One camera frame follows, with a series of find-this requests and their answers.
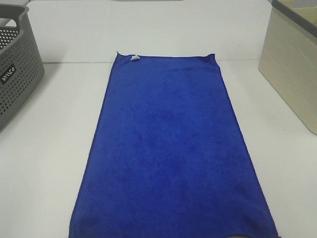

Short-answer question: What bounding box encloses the blue microfibre towel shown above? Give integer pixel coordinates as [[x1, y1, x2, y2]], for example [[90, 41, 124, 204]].
[[69, 54, 279, 238]]

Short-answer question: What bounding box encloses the beige storage box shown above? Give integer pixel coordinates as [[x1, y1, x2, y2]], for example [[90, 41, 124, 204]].
[[259, 0, 317, 134]]

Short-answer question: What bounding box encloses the grey perforated plastic basket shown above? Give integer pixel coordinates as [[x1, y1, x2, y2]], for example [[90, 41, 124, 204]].
[[0, 4, 45, 128]]

